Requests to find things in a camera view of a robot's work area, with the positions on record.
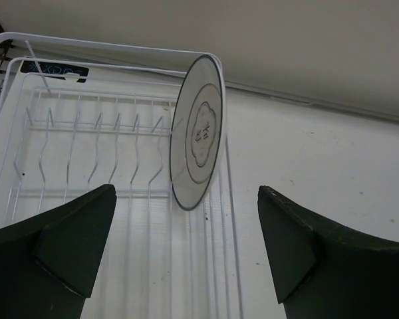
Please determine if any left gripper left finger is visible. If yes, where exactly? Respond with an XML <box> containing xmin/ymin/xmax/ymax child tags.
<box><xmin>0</xmin><ymin>184</ymin><xmax>116</xmax><ymax>318</ymax></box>

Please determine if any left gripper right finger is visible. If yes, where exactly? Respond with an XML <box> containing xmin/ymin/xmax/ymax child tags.
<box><xmin>257</xmin><ymin>185</ymin><xmax>399</xmax><ymax>318</ymax></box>

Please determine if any white plate green rim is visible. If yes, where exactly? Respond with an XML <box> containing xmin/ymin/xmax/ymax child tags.
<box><xmin>169</xmin><ymin>54</ymin><xmax>227</xmax><ymax>211</ymax></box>

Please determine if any black label sticker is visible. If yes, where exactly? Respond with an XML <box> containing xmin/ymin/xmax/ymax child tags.
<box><xmin>20</xmin><ymin>60</ymin><xmax>89</xmax><ymax>83</ymax></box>

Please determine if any white wire dish rack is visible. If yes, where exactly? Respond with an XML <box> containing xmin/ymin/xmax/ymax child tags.
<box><xmin>0</xmin><ymin>32</ymin><xmax>244</xmax><ymax>318</ymax></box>

